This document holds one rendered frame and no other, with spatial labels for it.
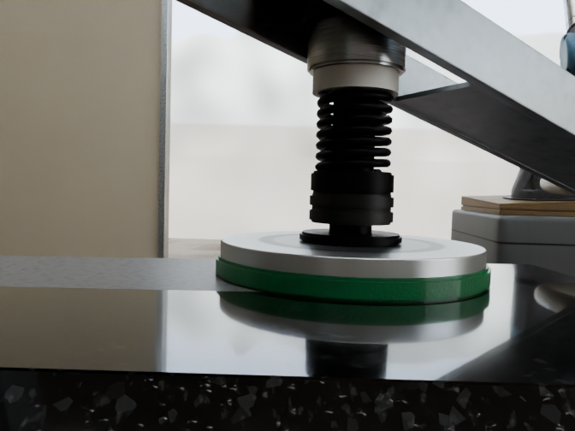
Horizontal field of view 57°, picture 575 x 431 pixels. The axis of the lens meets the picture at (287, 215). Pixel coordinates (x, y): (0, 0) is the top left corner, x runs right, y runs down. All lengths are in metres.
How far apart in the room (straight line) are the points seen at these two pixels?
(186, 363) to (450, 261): 0.20
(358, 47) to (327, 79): 0.03
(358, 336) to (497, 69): 0.28
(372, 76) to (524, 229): 0.91
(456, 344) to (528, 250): 1.03
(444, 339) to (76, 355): 0.17
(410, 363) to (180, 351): 0.10
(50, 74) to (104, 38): 0.65
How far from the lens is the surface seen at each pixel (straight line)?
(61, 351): 0.24
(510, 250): 1.27
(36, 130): 5.85
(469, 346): 0.26
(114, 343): 0.25
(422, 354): 0.24
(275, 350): 0.24
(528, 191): 1.44
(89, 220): 5.61
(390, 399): 0.21
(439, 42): 0.43
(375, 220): 0.41
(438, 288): 0.35
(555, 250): 1.31
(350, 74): 0.41
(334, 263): 0.34
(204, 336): 0.25
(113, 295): 0.35
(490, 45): 0.46
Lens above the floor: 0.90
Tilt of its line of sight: 3 degrees down
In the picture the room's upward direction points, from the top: 2 degrees clockwise
